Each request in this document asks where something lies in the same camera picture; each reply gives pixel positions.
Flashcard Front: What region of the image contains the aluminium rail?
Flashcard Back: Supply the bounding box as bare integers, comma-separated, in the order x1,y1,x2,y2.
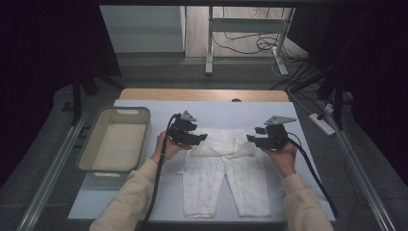
15,112,89,231
335,128,397,231

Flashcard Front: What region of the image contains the white floor cable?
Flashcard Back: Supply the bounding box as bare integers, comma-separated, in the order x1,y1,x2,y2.
270,47,321,116

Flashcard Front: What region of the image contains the white metal desk frame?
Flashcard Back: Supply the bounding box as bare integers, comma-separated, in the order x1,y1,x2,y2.
205,6,296,76

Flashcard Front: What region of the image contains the person's right hand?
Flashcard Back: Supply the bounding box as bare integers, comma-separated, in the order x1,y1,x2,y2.
260,141,298,179

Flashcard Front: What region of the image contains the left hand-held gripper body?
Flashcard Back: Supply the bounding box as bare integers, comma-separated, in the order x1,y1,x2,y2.
166,110,197,147

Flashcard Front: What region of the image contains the white power strip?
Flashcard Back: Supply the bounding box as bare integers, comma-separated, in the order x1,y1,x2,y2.
308,113,336,137

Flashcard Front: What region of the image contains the black floor cable tangle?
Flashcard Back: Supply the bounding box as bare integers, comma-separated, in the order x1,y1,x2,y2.
211,32,309,64

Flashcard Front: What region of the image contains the hand-held gripper black cable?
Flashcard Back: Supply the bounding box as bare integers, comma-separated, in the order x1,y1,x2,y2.
287,131,340,219
142,113,182,225

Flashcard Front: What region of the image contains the person's left hand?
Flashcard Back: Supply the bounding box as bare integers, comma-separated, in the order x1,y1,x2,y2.
149,130,193,166

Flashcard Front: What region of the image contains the right hand-held gripper black cable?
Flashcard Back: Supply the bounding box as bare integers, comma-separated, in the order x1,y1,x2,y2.
287,131,340,219

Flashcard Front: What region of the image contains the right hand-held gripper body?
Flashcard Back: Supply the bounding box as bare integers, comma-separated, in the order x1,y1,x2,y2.
264,115,297,151

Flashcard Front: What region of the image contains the dark curtain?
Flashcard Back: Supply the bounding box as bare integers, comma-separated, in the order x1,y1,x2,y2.
0,0,122,189
288,6,408,177

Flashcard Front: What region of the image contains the white baby romper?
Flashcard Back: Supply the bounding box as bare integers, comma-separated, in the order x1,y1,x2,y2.
176,127,272,219

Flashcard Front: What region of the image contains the beige basket with grey rim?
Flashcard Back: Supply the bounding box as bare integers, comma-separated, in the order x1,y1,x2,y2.
76,106,152,179

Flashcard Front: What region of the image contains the left hand-held gripper black cable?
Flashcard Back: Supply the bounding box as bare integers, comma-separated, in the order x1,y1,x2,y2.
142,113,182,225

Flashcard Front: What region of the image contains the white cabinet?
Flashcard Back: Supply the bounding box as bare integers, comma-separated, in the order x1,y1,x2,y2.
99,5,187,54

